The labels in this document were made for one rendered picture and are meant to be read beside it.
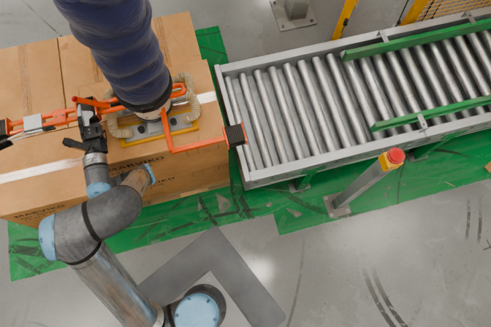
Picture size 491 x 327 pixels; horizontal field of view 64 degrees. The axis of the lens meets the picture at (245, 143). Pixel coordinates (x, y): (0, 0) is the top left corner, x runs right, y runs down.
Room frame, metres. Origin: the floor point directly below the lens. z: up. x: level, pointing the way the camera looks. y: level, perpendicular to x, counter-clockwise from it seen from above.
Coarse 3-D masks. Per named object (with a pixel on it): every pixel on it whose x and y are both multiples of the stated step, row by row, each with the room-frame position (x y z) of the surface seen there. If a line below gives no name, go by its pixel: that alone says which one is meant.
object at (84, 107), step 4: (92, 96) 0.69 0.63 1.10; (96, 100) 0.69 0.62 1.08; (76, 104) 0.65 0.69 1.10; (80, 104) 0.66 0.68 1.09; (84, 104) 0.66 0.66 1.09; (76, 108) 0.63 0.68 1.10; (84, 108) 0.64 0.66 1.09; (88, 108) 0.64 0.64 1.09; (92, 108) 0.64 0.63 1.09; (96, 108) 0.64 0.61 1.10; (76, 112) 0.62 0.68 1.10; (96, 112) 0.62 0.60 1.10; (76, 116) 0.60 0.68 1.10; (96, 116) 0.61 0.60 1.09; (100, 116) 0.62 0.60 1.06; (92, 120) 0.60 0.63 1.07; (96, 120) 0.60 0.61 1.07
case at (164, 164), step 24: (192, 72) 0.92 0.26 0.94; (96, 96) 0.77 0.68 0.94; (216, 96) 0.80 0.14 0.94; (120, 120) 0.66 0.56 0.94; (216, 120) 0.69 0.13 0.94; (120, 144) 0.55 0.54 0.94; (144, 144) 0.56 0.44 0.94; (216, 144) 0.60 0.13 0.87; (120, 168) 0.46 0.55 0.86; (168, 168) 0.52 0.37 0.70; (192, 168) 0.56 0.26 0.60
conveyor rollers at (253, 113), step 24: (432, 48) 1.41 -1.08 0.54; (480, 48) 1.43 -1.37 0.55; (288, 72) 1.18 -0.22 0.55; (336, 72) 1.20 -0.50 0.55; (384, 72) 1.22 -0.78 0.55; (432, 72) 1.24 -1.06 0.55; (456, 72) 1.26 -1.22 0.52; (480, 72) 1.26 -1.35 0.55; (264, 96) 1.02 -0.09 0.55; (312, 96) 1.04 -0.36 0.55; (360, 96) 1.06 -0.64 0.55; (408, 96) 1.07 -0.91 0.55; (456, 96) 1.09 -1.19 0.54; (240, 120) 0.86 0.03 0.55; (288, 120) 0.88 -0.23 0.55; (336, 120) 0.90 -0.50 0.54; (432, 120) 0.94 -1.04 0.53; (264, 144) 0.73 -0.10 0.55; (312, 144) 0.75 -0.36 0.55; (360, 144) 0.77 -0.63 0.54
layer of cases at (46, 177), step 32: (160, 32) 1.41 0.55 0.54; (192, 32) 1.42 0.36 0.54; (0, 64) 1.12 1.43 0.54; (32, 64) 1.14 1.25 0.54; (64, 64) 1.15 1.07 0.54; (96, 64) 1.16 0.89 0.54; (0, 96) 0.92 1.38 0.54; (32, 96) 0.93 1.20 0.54; (64, 96) 0.95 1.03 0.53; (64, 128) 0.76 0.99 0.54; (0, 160) 0.56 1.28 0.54; (32, 160) 0.57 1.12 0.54; (64, 160) 0.58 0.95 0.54; (0, 192) 0.39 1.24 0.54; (32, 192) 0.40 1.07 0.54; (64, 192) 0.41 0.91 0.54; (160, 192) 0.50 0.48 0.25; (32, 224) 0.27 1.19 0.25
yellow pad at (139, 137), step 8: (176, 112) 0.70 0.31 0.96; (184, 112) 0.71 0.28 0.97; (168, 120) 0.66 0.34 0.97; (176, 120) 0.65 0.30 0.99; (120, 128) 0.61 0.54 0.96; (136, 128) 0.61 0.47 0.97; (144, 128) 0.61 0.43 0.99; (176, 128) 0.63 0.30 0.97; (184, 128) 0.63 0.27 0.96; (192, 128) 0.63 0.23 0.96; (136, 136) 0.58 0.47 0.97; (144, 136) 0.58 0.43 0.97; (152, 136) 0.58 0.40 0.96; (160, 136) 0.59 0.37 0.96; (128, 144) 0.54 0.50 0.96; (136, 144) 0.55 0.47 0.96
